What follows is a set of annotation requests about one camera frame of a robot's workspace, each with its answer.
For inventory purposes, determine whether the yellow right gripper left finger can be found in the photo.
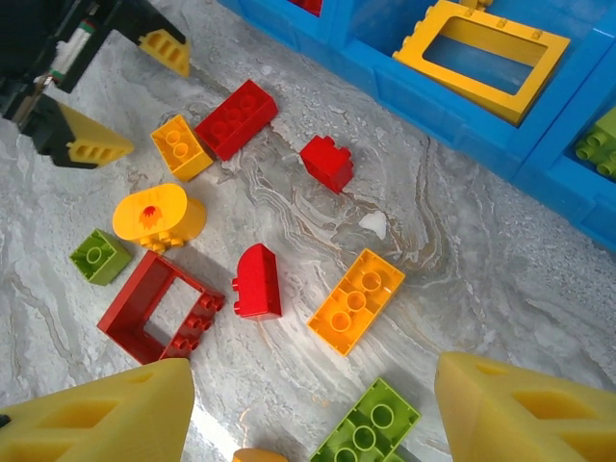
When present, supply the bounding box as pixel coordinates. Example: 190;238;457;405
0;358;196;462

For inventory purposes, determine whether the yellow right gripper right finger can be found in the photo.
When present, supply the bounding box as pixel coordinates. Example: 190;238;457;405
435;350;616;462

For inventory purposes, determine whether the red square lego brick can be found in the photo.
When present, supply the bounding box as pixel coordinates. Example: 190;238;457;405
298;135;355;194
288;0;324;18

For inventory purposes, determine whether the yellow long lego brick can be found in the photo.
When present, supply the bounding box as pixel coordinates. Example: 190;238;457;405
306;247;406;358

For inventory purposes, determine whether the yellow small lego brick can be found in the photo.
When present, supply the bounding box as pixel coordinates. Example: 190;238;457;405
150;114;216;183

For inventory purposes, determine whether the red long lego brick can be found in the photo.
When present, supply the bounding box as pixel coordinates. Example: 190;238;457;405
193;79;280;163

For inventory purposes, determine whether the yellow oval flame-print lego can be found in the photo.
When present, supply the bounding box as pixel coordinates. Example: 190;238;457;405
112;182;208;255

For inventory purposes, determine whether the blue plastic bin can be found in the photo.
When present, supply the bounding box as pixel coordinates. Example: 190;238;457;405
216;0;347;54
512;42;616;254
331;0;616;182

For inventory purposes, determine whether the green long lego brick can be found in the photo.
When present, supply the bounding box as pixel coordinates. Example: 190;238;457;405
307;377;423;462

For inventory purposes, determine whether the green square lego brick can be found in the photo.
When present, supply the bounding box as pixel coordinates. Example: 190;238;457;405
68;228;134;288

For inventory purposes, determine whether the orange-yellow rounded lego piece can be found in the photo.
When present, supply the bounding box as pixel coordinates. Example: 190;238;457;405
232;447;290;462

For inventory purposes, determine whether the red curved lego brick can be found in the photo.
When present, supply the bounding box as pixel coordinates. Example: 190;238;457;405
231;243;283;321

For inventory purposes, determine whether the red lego window frame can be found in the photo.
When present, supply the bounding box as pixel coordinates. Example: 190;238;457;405
96;249;226;366

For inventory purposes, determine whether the yellow lego window frame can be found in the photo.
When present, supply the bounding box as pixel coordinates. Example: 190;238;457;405
392;0;572;127

